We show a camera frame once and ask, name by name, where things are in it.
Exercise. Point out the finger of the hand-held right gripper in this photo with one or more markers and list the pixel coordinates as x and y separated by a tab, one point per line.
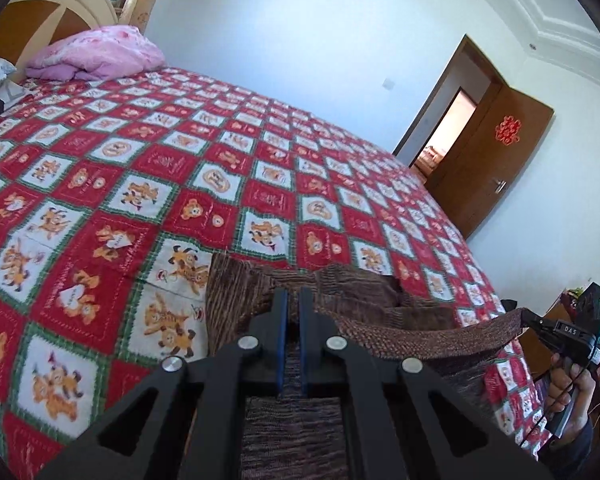
544	337
537	319

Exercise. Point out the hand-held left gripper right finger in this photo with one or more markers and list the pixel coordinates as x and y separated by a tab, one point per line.
306	345

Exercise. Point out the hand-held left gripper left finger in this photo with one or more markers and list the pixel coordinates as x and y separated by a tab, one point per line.
280	345

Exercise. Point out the brown knitted sweater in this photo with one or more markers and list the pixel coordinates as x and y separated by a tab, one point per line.
370	330

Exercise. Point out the person's right hand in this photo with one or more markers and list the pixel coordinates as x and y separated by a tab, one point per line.
580	400

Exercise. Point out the wooden cabinet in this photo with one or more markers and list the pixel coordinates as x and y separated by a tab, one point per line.
532	352

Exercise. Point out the black bag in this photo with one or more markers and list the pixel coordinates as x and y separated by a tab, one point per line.
508	304

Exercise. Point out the green cloth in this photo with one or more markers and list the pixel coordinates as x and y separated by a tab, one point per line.
575	292

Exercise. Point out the brown wooden door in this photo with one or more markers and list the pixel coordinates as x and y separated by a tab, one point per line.
480	175

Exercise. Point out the red paper door decoration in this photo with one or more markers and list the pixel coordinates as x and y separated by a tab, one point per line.
508	130

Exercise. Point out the red printed bed sheet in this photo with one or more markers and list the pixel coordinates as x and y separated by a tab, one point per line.
180	160

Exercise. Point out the pink folded blanket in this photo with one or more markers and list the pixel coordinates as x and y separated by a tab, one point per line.
95	52

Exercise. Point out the black spotted white pillow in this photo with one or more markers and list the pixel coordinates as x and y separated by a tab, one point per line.
5	99

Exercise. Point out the cream and brown headboard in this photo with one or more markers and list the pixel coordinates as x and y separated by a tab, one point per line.
30	15

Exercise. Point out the brown door frame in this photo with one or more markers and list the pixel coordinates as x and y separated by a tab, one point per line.
432	96

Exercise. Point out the white wall switch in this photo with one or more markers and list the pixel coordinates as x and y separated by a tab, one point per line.
389	83

